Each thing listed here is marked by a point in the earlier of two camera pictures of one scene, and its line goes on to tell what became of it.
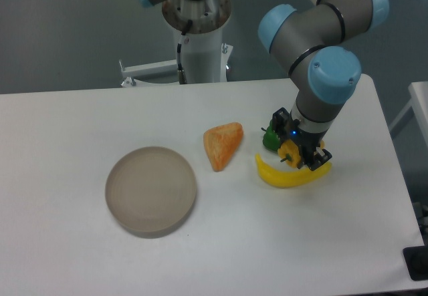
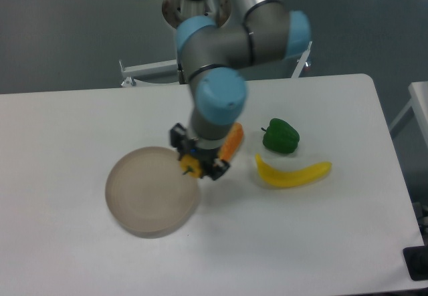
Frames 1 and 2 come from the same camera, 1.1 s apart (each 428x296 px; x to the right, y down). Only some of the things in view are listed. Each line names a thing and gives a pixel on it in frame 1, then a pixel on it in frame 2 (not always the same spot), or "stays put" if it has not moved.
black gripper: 307,140 → 204,158
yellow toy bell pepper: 289,150 → 190,165
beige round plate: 150,192 stays put
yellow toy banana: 290,178 stays put
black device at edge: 416,260 stays put
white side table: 418,93 stays put
